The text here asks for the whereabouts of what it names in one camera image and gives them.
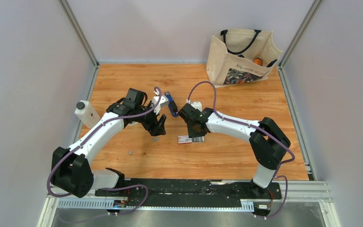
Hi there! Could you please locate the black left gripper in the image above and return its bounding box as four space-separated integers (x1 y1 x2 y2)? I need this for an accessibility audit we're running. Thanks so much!
135 101 166 137

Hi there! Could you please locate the red white staple box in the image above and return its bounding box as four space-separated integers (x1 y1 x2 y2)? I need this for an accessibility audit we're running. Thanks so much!
178 135 205 144

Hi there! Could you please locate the blue black stapler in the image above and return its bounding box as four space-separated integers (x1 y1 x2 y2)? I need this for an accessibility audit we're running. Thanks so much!
165 92 178 117

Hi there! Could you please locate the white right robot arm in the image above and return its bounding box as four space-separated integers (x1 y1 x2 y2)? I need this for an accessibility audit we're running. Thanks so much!
179 104 291 198

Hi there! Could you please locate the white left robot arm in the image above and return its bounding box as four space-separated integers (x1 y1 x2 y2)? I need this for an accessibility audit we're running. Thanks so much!
46 87 169 198

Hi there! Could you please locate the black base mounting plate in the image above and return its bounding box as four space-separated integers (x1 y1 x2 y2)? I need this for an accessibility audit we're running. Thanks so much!
95 178 283 207

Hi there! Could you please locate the white bottle black cap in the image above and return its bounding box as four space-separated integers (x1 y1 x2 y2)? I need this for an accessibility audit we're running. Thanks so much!
74 100 101 129

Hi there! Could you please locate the beige canvas tote bag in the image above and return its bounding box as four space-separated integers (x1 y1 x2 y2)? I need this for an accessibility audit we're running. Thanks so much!
206 28 282 87

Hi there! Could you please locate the orange ball in bag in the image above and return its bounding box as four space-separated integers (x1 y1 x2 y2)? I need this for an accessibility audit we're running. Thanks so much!
253 58 263 66

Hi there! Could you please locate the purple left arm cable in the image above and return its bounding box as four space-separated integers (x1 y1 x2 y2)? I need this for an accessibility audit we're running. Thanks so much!
46 87 163 217

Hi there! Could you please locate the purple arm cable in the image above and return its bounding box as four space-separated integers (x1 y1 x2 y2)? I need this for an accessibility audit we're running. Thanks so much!
187 80 296 219
46 87 163 217

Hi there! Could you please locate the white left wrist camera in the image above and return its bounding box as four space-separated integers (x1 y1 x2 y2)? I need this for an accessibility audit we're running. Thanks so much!
150 95 169 115

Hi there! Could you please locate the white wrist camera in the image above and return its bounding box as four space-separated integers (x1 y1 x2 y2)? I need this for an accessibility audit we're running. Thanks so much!
186 99 203 112
150 95 169 115

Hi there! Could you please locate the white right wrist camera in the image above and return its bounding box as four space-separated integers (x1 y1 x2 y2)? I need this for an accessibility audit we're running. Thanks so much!
186 99 203 112

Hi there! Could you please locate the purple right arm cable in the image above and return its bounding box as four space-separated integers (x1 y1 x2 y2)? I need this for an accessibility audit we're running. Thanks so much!
187 80 296 219

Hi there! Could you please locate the slotted white cable duct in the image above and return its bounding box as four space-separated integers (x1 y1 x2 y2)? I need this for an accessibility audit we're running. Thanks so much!
57 199 254 212

